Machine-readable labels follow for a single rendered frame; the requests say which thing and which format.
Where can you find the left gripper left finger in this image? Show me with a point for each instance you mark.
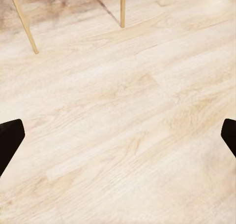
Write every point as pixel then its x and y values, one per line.
pixel 12 134

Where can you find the straight chair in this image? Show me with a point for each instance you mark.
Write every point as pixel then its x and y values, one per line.
pixel 25 25

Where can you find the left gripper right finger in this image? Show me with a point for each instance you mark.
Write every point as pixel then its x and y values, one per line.
pixel 228 133

